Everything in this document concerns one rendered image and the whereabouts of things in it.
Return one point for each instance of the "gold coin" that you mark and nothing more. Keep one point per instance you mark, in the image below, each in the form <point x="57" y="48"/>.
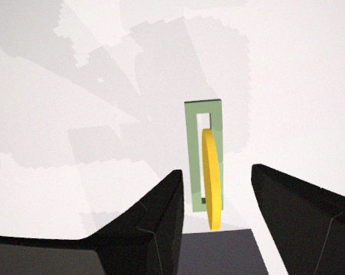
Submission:
<point x="211" y="179"/>

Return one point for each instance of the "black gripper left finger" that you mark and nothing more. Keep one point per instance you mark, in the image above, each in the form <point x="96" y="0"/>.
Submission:
<point x="144" y="240"/>

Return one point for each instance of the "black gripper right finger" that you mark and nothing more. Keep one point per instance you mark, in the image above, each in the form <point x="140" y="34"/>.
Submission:
<point x="306" y="222"/>

